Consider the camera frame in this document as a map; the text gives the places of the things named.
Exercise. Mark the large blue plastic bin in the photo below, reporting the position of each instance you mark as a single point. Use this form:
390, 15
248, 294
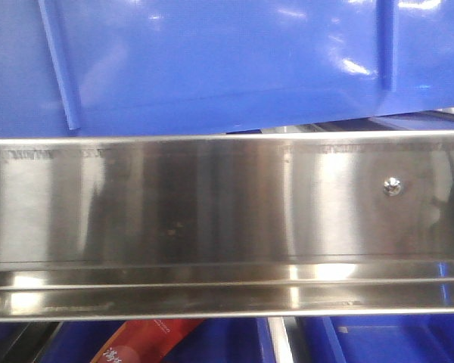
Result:
92, 68

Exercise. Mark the blue bin lower left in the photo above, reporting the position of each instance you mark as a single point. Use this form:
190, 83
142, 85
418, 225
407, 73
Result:
215, 340

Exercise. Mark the blue bin lower right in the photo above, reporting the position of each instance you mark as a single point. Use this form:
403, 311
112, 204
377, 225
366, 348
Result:
379, 338

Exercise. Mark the white bar between lower bins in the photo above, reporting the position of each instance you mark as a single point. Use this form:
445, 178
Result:
280, 342

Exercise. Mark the red printed package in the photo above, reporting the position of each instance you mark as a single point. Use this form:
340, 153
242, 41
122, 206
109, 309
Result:
146, 340

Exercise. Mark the blue bin behind rail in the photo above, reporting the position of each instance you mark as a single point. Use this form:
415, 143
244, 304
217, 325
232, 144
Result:
442, 119

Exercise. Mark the stainless steel conveyor side rail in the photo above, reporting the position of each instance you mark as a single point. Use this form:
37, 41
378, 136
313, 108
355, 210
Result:
226, 225

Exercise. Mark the silver screw in rail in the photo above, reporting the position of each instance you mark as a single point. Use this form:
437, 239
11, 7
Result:
392, 186

